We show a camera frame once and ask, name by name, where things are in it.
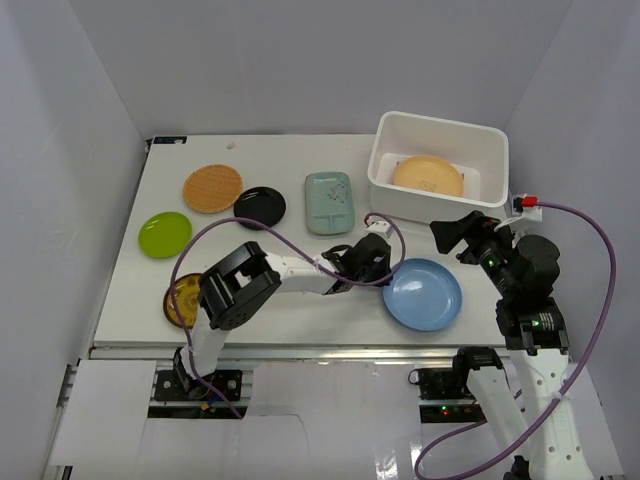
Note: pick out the beige round plate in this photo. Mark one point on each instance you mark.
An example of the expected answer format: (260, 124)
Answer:
(429, 174)

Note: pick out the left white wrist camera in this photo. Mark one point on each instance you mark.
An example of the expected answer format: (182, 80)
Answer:
(381, 228)

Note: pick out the white plastic bin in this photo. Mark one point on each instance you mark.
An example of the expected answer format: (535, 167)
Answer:
(479, 153)

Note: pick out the black round plate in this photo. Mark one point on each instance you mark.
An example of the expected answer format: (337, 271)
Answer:
(261, 204)

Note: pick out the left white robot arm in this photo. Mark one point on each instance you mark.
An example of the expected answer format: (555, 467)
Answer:
(232, 291)

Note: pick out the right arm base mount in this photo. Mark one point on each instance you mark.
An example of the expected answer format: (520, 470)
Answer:
(444, 397)

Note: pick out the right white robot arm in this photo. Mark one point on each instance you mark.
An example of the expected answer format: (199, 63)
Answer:
(542, 433)

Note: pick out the teal rectangular ceramic plate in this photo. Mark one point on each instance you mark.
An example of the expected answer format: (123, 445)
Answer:
(329, 203)

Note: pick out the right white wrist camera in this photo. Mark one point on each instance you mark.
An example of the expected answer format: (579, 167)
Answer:
(526, 213)

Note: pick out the orange woven round plate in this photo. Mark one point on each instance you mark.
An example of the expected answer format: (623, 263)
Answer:
(212, 189)

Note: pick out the aluminium frame rail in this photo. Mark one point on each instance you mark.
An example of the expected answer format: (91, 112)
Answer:
(378, 339)

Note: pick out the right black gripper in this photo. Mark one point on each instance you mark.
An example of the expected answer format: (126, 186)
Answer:
(475, 227)

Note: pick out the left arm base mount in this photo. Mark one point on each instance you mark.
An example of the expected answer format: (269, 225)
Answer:
(171, 399)

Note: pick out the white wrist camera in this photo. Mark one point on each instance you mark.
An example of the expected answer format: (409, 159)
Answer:
(381, 228)
(526, 213)

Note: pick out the dark label sticker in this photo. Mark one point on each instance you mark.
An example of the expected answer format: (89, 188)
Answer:
(170, 140)

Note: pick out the green round plate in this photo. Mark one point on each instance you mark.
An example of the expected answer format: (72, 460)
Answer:
(165, 235)

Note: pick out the yellow patterned black-rimmed plate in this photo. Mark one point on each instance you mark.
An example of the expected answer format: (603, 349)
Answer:
(186, 295)

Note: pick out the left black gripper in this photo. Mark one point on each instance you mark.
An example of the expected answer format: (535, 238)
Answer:
(373, 257)

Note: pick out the blue round plate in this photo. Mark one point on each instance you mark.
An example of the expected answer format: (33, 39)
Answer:
(423, 296)

